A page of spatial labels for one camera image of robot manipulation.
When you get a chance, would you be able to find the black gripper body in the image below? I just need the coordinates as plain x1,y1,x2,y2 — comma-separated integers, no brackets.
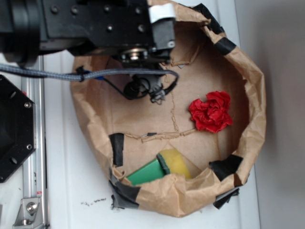
42,0,176,67

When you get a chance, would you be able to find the metal corner bracket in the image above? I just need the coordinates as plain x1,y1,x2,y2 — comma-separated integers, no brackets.
12,197,44,229

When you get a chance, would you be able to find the green rectangular block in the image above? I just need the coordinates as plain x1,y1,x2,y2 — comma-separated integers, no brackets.
127,159,165,186

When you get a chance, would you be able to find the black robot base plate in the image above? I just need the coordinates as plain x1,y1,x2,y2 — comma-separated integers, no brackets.
0,75,35,183

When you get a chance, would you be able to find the grey braided cable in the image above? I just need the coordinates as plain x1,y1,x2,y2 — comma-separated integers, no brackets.
0,63,179,96

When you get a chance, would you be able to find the aluminium profile rail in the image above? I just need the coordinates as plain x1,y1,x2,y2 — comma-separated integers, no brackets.
20,57,48,229

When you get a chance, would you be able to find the yellow green sponge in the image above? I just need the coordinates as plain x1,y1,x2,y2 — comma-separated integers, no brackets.
157,149,192,179

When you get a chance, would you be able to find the white tray board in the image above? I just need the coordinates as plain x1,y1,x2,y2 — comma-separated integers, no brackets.
42,0,262,229

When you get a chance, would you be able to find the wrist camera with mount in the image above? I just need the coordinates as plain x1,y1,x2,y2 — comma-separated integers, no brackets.
123,74,165,105

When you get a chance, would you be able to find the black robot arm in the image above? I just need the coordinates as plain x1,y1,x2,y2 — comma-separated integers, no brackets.
0,0,176,67

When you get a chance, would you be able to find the red crumpled paper ball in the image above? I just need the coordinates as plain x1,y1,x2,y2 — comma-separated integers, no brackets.
188,91,233,133

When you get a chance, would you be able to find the brown paper bag tray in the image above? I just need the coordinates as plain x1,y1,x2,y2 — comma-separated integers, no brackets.
70,3,266,217

